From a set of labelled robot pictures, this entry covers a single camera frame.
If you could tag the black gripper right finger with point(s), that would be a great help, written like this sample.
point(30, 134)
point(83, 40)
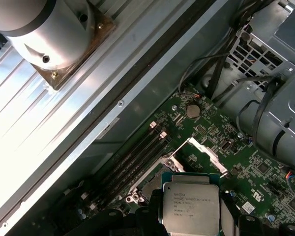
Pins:
point(238, 226)

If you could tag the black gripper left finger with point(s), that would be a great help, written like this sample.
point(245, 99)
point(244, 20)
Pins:
point(142, 223)

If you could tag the silver CPU green edge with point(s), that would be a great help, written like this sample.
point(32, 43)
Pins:
point(191, 204)

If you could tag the metal socket cover frame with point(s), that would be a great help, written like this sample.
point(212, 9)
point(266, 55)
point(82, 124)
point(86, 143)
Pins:
point(206, 153)

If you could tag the CPU socket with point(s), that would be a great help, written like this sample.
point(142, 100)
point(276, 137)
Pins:
point(144, 191)

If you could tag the green motherboard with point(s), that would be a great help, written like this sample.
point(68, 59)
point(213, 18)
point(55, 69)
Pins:
point(248, 157)

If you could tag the round coin cell battery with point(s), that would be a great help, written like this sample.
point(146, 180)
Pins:
point(193, 111)

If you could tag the grey open PC case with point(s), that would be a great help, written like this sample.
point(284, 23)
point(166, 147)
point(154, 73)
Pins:
point(147, 81)

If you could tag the metal drive cage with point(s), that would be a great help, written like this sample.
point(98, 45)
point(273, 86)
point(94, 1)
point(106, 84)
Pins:
point(292, 81)

